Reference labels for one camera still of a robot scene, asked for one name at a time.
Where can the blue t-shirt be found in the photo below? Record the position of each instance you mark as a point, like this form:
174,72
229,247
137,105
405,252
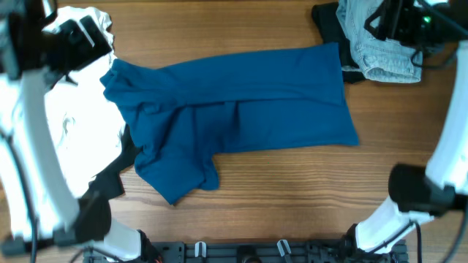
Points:
180,116

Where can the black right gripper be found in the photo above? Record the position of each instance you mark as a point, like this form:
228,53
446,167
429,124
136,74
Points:
396,22

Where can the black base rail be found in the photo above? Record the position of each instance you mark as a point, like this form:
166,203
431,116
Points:
313,251

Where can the light blue denim jeans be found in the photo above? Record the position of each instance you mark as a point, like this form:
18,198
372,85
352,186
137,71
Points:
386,61

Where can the folded black garment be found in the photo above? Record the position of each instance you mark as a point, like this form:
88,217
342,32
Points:
324,17

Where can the black garment under white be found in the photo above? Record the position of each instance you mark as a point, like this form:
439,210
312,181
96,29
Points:
108,183

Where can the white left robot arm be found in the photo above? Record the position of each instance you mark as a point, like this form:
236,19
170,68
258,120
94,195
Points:
43,211

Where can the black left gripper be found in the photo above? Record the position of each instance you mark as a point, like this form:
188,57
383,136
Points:
77,34

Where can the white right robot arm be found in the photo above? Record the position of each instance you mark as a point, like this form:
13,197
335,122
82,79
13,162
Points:
417,195

